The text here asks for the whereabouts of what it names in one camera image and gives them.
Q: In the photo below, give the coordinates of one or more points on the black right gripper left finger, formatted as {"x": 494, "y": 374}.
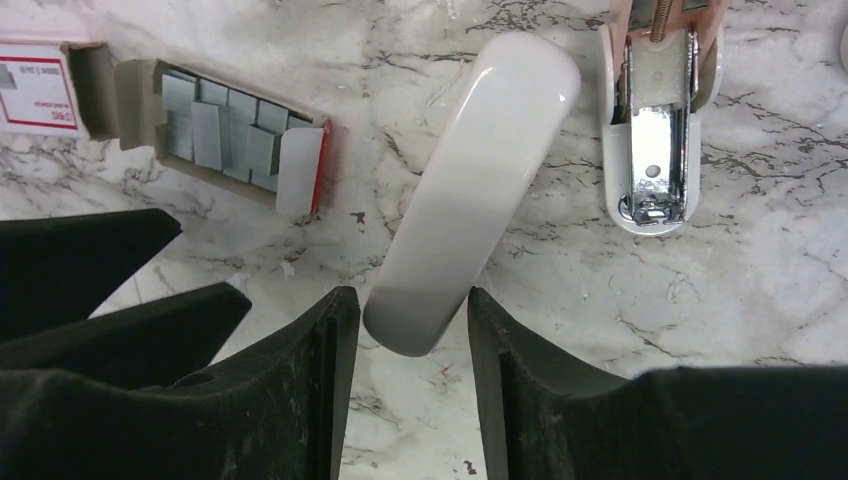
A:
{"x": 275, "y": 410}

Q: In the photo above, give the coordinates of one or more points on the red staple box sleeve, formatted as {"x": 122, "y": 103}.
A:
{"x": 63, "y": 89}

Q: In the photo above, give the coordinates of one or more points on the staple box tray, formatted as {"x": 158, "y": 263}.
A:
{"x": 248, "y": 143}

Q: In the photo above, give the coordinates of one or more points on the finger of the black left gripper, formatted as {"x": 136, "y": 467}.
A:
{"x": 152, "y": 344}
{"x": 59, "y": 270}

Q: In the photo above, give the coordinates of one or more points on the long white stapler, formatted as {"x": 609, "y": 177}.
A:
{"x": 520, "y": 89}

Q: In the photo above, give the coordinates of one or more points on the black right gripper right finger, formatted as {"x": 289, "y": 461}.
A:
{"x": 546, "y": 414}

